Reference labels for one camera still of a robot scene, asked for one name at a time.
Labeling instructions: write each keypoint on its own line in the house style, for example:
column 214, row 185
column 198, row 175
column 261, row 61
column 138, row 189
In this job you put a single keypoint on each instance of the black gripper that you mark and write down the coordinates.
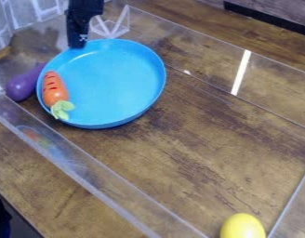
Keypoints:
column 80, row 12

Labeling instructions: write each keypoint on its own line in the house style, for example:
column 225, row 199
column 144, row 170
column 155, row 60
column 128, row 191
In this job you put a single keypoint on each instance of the blue plastic plate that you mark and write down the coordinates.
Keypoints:
column 115, row 78

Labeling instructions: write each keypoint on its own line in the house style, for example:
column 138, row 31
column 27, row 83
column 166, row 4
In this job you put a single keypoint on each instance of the orange toy carrot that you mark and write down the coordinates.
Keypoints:
column 56, row 96

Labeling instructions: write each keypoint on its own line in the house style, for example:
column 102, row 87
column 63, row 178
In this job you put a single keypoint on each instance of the white patterned curtain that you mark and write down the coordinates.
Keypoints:
column 19, row 13

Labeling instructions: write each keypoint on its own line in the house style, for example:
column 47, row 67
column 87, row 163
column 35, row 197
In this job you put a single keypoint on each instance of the purple toy eggplant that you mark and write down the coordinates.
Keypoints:
column 22, row 85

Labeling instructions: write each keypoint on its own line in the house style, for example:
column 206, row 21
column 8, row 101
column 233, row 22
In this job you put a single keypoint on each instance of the yellow toy lemon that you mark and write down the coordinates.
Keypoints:
column 242, row 226

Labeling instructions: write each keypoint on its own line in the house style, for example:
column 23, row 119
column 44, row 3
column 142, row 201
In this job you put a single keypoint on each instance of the clear acrylic enclosure wall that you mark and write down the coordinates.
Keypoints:
column 217, row 150

